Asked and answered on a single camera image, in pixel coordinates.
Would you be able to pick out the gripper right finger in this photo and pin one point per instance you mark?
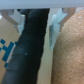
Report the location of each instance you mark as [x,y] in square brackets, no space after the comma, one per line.
[55,25]

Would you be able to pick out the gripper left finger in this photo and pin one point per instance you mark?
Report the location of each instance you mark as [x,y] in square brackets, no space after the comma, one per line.
[15,18]

